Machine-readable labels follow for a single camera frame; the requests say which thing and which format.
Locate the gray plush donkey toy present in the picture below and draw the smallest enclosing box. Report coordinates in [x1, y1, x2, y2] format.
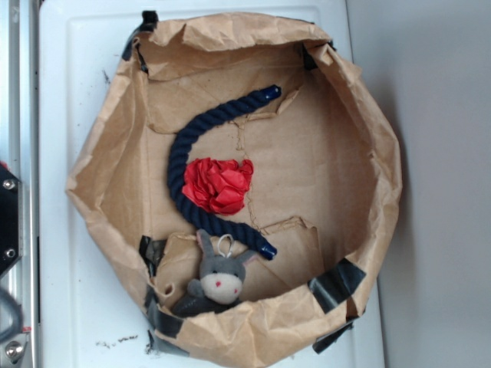
[172, 229, 257, 317]

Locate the red crumpled tissue paper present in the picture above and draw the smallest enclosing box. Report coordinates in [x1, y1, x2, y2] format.
[182, 157, 254, 215]

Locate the brown paper bag container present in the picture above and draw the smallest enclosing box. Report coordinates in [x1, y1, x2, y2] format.
[67, 12, 402, 367]

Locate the white plastic tray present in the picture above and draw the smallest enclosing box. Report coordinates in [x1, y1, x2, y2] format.
[39, 1, 383, 367]

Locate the navy blue twisted rope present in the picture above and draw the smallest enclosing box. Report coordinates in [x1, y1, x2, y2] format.
[169, 84, 282, 261]

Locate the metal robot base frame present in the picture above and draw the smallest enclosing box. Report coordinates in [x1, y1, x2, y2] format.
[1, 1, 41, 367]

